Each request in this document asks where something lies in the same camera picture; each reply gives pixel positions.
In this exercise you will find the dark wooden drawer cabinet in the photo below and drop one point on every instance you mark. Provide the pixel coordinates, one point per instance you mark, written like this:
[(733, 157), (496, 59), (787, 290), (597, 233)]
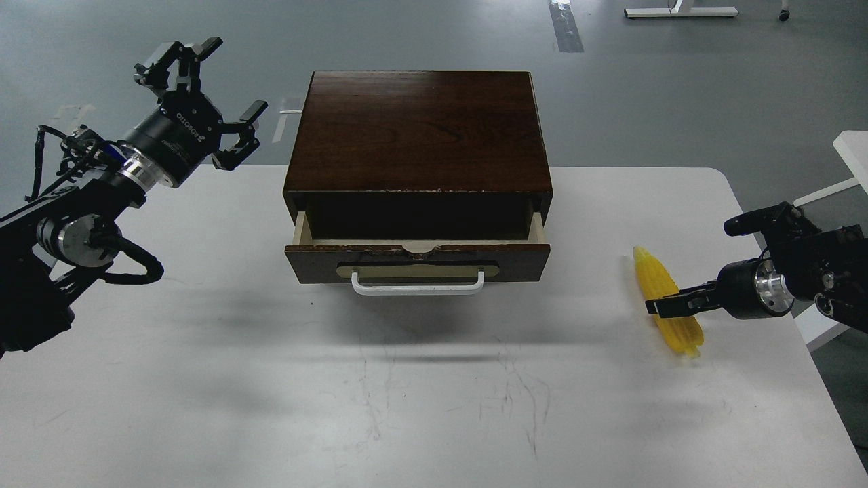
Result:
[(414, 131)]

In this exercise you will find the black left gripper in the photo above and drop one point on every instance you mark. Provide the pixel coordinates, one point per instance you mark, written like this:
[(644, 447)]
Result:
[(184, 129)]

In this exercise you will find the white table leg base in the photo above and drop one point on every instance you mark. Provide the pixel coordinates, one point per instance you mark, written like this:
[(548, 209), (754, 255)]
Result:
[(681, 9)]

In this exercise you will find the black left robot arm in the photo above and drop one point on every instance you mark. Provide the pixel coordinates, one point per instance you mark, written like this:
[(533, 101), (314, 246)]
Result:
[(65, 237)]

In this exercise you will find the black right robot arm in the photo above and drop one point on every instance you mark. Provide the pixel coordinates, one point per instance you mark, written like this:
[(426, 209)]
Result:
[(801, 263)]

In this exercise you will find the wooden drawer with white handle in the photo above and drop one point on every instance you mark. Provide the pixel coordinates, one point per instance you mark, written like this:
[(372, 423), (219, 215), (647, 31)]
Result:
[(417, 267)]

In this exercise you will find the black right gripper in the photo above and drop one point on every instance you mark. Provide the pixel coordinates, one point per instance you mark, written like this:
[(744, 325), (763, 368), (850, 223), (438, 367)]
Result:
[(752, 289)]

